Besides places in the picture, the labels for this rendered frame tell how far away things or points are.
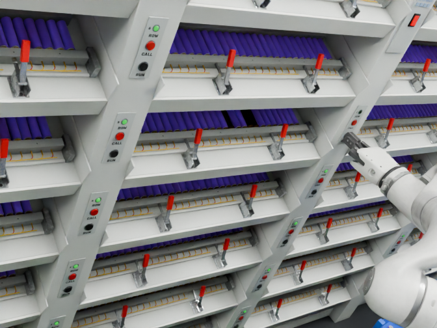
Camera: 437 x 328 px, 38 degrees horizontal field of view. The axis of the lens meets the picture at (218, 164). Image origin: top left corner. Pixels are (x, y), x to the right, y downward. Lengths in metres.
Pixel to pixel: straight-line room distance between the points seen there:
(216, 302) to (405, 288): 0.97
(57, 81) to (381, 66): 0.82
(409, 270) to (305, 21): 0.54
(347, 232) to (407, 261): 1.09
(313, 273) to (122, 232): 0.99
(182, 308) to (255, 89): 0.80
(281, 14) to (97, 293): 0.81
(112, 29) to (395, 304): 0.68
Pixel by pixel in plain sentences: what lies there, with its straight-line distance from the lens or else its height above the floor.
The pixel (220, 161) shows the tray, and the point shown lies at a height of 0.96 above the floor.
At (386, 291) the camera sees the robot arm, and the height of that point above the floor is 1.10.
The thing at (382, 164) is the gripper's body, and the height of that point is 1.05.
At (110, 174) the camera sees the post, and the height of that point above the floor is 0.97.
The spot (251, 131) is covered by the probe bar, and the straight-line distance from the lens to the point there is 1.55.
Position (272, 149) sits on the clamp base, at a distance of 1.59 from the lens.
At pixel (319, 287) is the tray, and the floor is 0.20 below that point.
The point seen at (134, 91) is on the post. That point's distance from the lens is 1.18.
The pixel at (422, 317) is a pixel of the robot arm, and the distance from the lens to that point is 1.15.
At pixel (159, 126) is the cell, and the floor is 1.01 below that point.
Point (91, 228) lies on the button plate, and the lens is 1.37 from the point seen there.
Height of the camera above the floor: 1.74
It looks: 32 degrees down
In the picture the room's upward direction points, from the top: 25 degrees clockwise
